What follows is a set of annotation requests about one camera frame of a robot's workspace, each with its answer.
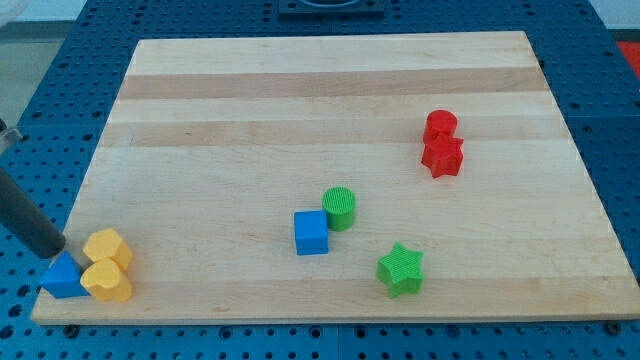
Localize red cylinder block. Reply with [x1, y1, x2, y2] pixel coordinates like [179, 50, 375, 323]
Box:
[423, 109, 458, 143]

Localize yellow hexagon block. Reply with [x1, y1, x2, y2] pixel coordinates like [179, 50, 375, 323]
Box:
[83, 228, 134, 271]

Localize green cylinder block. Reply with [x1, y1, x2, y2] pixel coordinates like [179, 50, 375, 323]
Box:
[322, 186, 356, 231]

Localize red star block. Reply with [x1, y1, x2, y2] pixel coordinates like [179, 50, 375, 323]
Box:
[421, 136, 464, 178]

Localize yellow heart block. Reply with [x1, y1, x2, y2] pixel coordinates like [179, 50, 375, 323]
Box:
[80, 259, 133, 302]

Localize green star block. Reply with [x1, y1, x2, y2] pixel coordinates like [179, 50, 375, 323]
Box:
[376, 242, 424, 298]

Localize light wooden board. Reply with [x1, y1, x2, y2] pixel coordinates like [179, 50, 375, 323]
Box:
[32, 31, 639, 325]

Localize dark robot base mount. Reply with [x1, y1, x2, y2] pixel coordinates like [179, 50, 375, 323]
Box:
[277, 0, 385, 19]

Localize blue triangle block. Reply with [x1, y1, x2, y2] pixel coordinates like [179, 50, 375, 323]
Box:
[40, 251, 89, 299]

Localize blue cube block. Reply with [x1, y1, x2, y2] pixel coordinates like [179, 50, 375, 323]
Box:
[294, 210, 329, 256]

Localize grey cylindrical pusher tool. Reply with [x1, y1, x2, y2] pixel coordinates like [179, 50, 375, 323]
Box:
[1, 168, 71, 259]

